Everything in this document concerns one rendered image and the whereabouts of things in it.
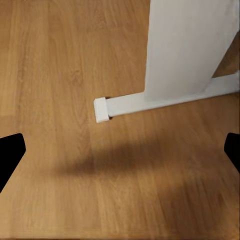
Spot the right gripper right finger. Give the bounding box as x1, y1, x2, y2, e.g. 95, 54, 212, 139
224, 133, 240, 173

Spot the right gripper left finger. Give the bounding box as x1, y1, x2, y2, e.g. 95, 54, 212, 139
0, 133, 26, 193

